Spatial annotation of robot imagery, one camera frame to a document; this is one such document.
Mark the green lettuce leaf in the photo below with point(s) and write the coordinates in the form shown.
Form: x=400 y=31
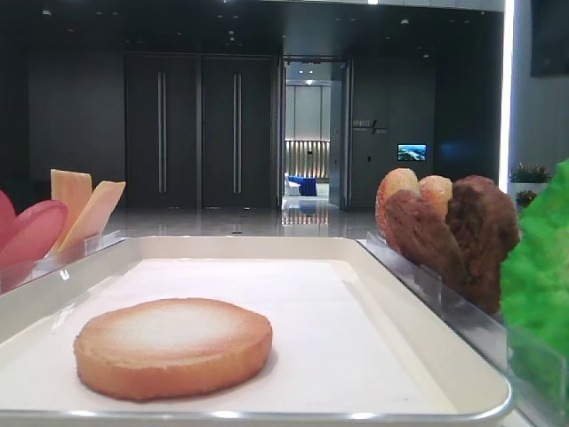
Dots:
x=534 y=302

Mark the left bun slice top right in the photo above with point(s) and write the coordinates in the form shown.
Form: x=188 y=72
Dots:
x=395 y=180

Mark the right clear acrylic rack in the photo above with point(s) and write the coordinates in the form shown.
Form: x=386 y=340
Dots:
x=467 y=311

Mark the left clear acrylic rack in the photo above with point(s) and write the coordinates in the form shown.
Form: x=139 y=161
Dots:
x=23 y=272

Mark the bun slice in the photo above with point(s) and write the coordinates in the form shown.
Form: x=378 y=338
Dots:
x=437 y=190
x=395 y=180

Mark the right brown meat patty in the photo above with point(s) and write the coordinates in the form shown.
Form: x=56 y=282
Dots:
x=484 y=222

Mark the red tomato slice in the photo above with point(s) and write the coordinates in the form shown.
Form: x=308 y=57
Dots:
x=7 y=220
x=32 y=234

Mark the potted plant with flowers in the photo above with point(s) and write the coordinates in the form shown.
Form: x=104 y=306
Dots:
x=526 y=182

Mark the right orange cheese slice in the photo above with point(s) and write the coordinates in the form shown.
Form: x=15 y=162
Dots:
x=95 y=215

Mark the white rectangular metal tray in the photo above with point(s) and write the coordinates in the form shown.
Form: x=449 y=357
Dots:
x=352 y=345

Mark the left orange cheese slice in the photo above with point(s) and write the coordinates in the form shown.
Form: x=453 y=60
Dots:
x=73 y=189

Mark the bread slice on tray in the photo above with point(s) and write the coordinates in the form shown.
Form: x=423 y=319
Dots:
x=172 y=348

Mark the brown meat patty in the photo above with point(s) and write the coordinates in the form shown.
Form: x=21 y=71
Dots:
x=484 y=222
x=416 y=230

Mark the wall display screen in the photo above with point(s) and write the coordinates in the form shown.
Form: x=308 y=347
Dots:
x=411 y=152

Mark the orange cheese slice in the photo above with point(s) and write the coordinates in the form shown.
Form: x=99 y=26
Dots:
x=73 y=189
x=95 y=215

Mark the left brown meat patty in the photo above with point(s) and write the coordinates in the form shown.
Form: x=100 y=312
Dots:
x=416 y=230

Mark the right red tomato slice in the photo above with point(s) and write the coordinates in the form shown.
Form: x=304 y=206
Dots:
x=32 y=234

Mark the clear acrylic rack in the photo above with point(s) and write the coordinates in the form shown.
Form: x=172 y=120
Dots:
x=467 y=311
x=23 y=272

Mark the dark double door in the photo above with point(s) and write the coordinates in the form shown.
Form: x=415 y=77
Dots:
x=199 y=131

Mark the left red tomato slice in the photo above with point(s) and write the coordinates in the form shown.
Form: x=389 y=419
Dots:
x=7 y=220

